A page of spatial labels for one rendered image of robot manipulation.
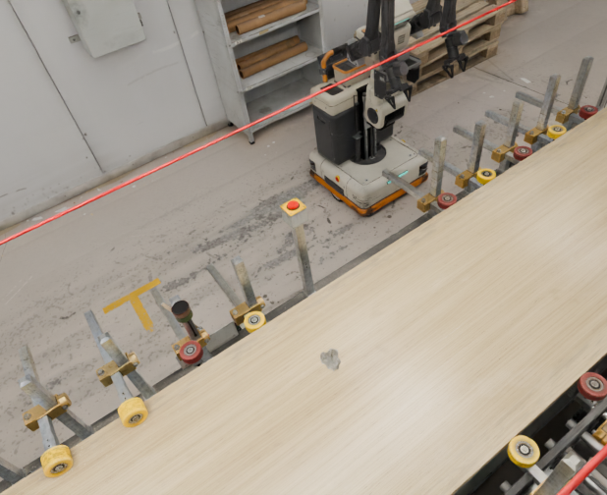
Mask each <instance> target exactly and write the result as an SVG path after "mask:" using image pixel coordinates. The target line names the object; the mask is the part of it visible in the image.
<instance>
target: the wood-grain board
mask: <svg viewBox="0 0 607 495"><path fill-rule="evenodd" d="M331 348H332V349H335V350H338V359H339V360H340V361H341V363H340V365H339V369H335V370H334V371H333V370H332V369H328V368H327V366H326V365H325V364H322V362H321V360H320V354H321V353H322V352H324V353H327V352H328V350H329V349H331ZM606 355H607V107H606V108H604V109H602V110H601V111H599V112H598V113H596V114H595V115H593V116H591V117H590V118H588V119H587V120H585V121H584V122H582V123H580V124H579V125H577V126H576V127H574V128H573V129H571V130H569V131H568V132H566V133H565V134H563V135H562V136H560V137H558V138H556V139H555V140H553V141H552V142H550V143H548V144H547V145H545V146H544V147H542V148H541V149H539V150H538V151H536V152H534V153H533V154H531V155H530V156H529V157H528V158H526V159H524V160H523V161H521V162H520V163H518V164H517V165H515V166H513V167H512V168H510V169H509V170H507V171H506V172H504V173H502V174H501V175H499V176H498V177H496V178H495V179H493V180H491V181H490V182H488V183H487V184H485V185H484V186H482V187H480V188H479V189H477V190H476V191H474V192H472V193H471V194H469V195H467V196H466V197H464V198H463V199H461V200H460V201H458V202H456V203H455V204H453V205H452V206H450V207H449V208H447V209H445V210H444V211H442V212H441V213H439V214H438V215H436V216H434V217H433V218H431V219H430V220H428V221H427V222H425V223H423V224H422V225H420V226H419V227H417V228H416V229H414V230H412V231H411V232H409V233H408V234H406V235H405V236H403V237H402V238H400V239H398V240H397V241H396V242H394V243H393V244H391V245H390V246H388V247H386V248H385V249H383V250H381V251H380V252H378V253H377V254H375V255H374V256H372V257H371V258H369V259H367V260H366V261H364V262H363V263H361V264H360V265H358V266H356V267H355V268H353V269H352V270H350V271H349V272H347V273H345V274H344V275H342V276H341V277H339V278H338V279H336V280H335V281H333V282H331V283H330V284H328V285H327V286H325V287H324V288H322V289H320V290H319V291H317V292H316V293H314V294H313V295H311V296H309V297H308V298H306V299H305V300H303V301H302V302H299V303H298V304H296V305H295V306H293V307H292V308H290V309H288V310H287V311H285V312H284V313H282V314H281V315H279V316H277V317H276V318H274V319H273V320H271V321H270V322H268V323H267V324H265V325H263V326H262V327H260V328H259V329H257V330H256V331H254V332H252V333H251V334H249V335H248V336H246V337H245V338H243V339H242V340H241V341H239V342H238V343H236V344H235V345H233V346H231V347H230V348H228V349H227V350H225V351H224V352H222V353H220V354H219V355H217V356H216V357H214V358H212V359H211V360H209V361H207V362H206V363H204V364H203V365H201V366H200V367H198V368H196V369H195V370H193V371H192V372H190V373H189V374H187V375H185V376H184V377H182V378H181V379H179V380H178V381H176V382H174V383H173V384H171V385H170V386H168V387H167V388H165V389H163V390H162V391H160V392H159V393H157V394H156V395H154V396H152V397H151V398H149V399H148V400H146V401H145V402H143V403H144V405H145V407H146V409H147V412H148V415H147V418H146V419H145V421H143V422H142V423H141V424H139V425H137V426H134V427H125V426H124V425H123V422H122V420H121V419H120V418H117V419H116V420H114V421H113V422H111V423H110V424H108V425H106V426H105V427H103V428H102V429H100V430H99V431H97V432H95V433H94V434H92V435H91V436H89V437H88V438H86V439H84V440H83V441H82V442H81V443H79V444H78V445H76V446H75V447H73V448H71V449H70V453H71V456H72V459H73V465H72V467H71V468H70V469H69V470H68V471H67V472H65V473H63V474H61V475H59V476H56V477H47V476H45V475H44V472H43V468H42V467H41V468H39V469H38V470H36V471H35V472H33V473H32V474H30V475H28V476H27V477H25V478H24V479H22V480H21V481H19V482H17V483H16V484H14V485H13V486H11V487H10V488H8V489H7V490H5V491H3V492H2V493H0V495H453V494H454V493H455V492H457V491H458V490H459V489H460V488H461V487H462V486H463V485H464V484H465V483H466V482H467V481H469V480H470V479H471V478H472V477H473V476H474V475H475V474H476V473H477V472H478V471H480V470H481V469H482V468H483V467H484V466H485V465H486V464H487V463H488V462H490V461H491V460H492V459H493V458H494V457H495V456H496V455H497V454H498V453H499V452H501V451H502V450H503V449H504V448H505V447H506V446H507V445H508V444H509V443H510V441H511V440H512V439H513V438H514V437H516V436H518V435H519V434H520V433H521V432H523V431H524V430H525V429H526V428H527V427H528V426H529V425H530V424H531V423H532V422H534V421H535V420H536V419H537V418H538V417H539V416H540V415H541V414H542V413H543V412H545V411H546V410H547V409H548V408H549V407H550V406H551V405H552V404H553V403H554V402H556V401H557V400H558V399H559V398H560V397H561V396H562V395H563V394H564V393H565V392H567V391H568V390H569V389H570V388H571V387H572V386H573V385H574V384H575V383H576V382H578V381H579V379H580V377H581V376H582V375H583V374H585V373H587V372H589V371H590V370H591V369H592V368H593V367H594V366H595V365H596V364H597V363H598V362H600V361H601V360H602V359H603V358H604V357H605V356H606Z"/></svg>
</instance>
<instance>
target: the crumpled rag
mask: <svg viewBox="0 0 607 495"><path fill-rule="evenodd" d="M320 360H321V362H322V364H325V365H326V366H327V368H328V369H332V370H333V371H334V370H335V369H339V365H340V363H341V361H340V360H339V359H338V350H335V349H332V348H331V349H329V350H328V352H327V353H324V352H322V353H321V354H320Z"/></svg>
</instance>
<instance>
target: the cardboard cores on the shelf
mask: <svg viewBox="0 0 607 495"><path fill-rule="evenodd" d="M306 4H307V0H259V1H256V2H254V3H251V4H248V5H245V6H244V7H241V8H238V9H235V10H233V11H230V12H227V13H224V15H225V19H226V23H227V28H228V32H229V33H230V32H233V31H236V32H237V34H238V35H240V34H243V33H246V32H248V31H251V30H254V29H256V28H261V27H263V26H266V25H268V24H271V23H274V22H276V21H279V20H282V19H284V18H287V17H290V16H292V15H294V14H297V13H299V12H302V11H304V10H306ZM296 44H297V45H296ZM306 50H307V44H306V43H305V42H302V43H300V38H299V37H298V36H297V35H296V36H293V37H291V38H288V39H285V40H283V41H280V42H278V43H275V44H273V45H270V46H268V47H265V48H263V49H260V50H258V51H255V52H252V53H250V54H248V55H246V56H243V57H241V58H238V59H236V64H237V68H238V70H239V74H240V76H241V78H242V79H245V78H247V77H249V76H251V75H254V74H256V73H258V72H260V71H263V70H265V69H267V68H269V67H271V66H274V65H276V64H278V63H280V62H283V61H285V60H287V59H289V58H291V57H294V56H296V55H298V54H300V53H303V52H305V51H306Z"/></svg>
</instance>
